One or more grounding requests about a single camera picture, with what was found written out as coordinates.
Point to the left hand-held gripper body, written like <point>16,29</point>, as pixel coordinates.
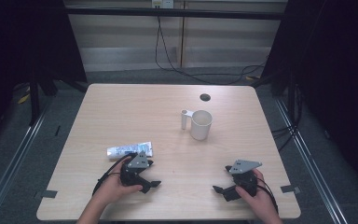
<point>131,174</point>

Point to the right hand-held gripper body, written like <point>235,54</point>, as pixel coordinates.
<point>245,182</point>

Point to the white blue toothpaste tube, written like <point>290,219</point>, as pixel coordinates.
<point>130,149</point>

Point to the person's left hand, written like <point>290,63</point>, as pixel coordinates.
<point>113,188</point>

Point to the person's right hand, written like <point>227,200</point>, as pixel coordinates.
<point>258,200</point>

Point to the grey tape strip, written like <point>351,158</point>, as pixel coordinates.
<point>290,188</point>
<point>46,194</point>

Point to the dark round table grommet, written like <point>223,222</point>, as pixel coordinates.
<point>205,97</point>

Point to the black metal stand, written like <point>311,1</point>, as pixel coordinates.
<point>34,99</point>

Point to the yellow floor marker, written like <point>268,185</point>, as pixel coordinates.
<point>23,99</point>

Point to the black curtain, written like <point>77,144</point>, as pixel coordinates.
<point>338,77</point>
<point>21,40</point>

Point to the metal floor rail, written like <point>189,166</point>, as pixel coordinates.
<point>11,161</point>
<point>310,161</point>

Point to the black horizontal frame bar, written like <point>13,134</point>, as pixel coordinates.
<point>174,13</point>

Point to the white wall socket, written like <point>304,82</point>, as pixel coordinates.
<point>162,3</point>

